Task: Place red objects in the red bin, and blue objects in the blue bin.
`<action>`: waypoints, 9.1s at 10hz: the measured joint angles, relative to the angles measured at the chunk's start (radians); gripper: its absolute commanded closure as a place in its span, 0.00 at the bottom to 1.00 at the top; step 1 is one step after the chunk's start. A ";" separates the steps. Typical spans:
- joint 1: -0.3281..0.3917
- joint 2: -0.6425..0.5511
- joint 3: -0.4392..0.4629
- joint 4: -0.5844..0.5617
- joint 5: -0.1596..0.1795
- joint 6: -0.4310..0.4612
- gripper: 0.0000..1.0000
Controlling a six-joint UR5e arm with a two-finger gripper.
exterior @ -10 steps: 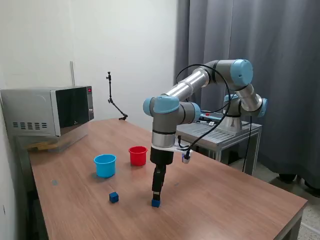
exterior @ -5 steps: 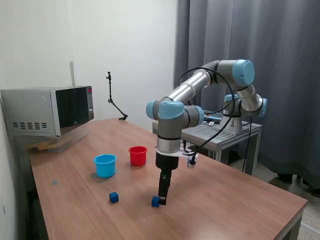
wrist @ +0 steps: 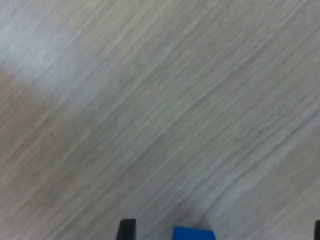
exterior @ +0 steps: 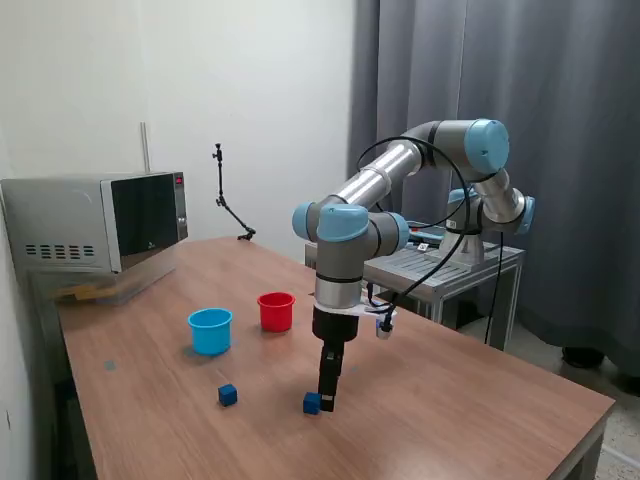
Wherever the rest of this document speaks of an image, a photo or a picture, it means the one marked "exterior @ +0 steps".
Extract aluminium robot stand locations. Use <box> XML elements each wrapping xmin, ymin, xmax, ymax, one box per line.
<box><xmin>304</xmin><ymin>232</ymin><xmax>526</xmax><ymax>351</ymax></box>

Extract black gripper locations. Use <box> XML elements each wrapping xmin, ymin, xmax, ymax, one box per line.
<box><xmin>312</xmin><ymin>307</ymin><xmax>360</xmax><ymax>414</ymax></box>

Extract grey curtain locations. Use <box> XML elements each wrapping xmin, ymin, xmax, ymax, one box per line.
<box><xmin>346</xmin><ymin>0</ymin><xmax>640</xmax><ymax>381</ymax></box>

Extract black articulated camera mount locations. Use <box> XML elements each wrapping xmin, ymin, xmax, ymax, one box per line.
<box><xmin>210</xmin><ymin>143</ymin><xmax>257</xmax><ymax>242</ymax></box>

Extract silver microwave oven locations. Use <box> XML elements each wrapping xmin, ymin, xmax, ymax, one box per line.
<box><xmin>0</xmin><ymin>171</ymin><xmax>189</xmax><ymax>275</ymax></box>

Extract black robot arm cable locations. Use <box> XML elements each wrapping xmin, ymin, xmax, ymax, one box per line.
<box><xmin>355</xmin><ymin>135</ymin><xmax>484</xmax><ymax>312</ymax></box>

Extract black power cable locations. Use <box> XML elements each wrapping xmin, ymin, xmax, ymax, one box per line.
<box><xmin>483</xmin><ymin>232</ymin><xmax>506</xmax><ymax>345</ymax></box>

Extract red plastic cup bin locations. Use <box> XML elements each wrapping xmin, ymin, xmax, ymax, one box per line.
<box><xmin>256</xmin><ymin>292</ymin><xmax>296</xmax><ymax>334</ymax></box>

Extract wooden blocks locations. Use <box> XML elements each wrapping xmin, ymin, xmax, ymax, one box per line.
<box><xmin>53</xmin><ymin>284</ymin><xmax>101</xmax><ymax>303</ymax></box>

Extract blue plastic cup bin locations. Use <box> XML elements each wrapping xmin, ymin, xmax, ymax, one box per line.
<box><xmin>187</xmin><ymin>308</ymin><xmax>234</xmax><ymax>357</ymax></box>

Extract blue teach pendant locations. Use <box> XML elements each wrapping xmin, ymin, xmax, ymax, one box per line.
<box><xmin>407</xmin><ymin>222</ymin><xmax>446</xmax><ymax>244</ymax></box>

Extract clear plastic box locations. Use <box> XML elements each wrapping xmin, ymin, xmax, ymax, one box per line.
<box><xmin>47</xmin><ymin>254</ymin><xmax>177</xmax><ymax>306</ymax></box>

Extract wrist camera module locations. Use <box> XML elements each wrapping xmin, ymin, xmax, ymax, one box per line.
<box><xmin>362</xmin><ymin>282</ymin><xmax>400</xmax><ymax>342</ymax></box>

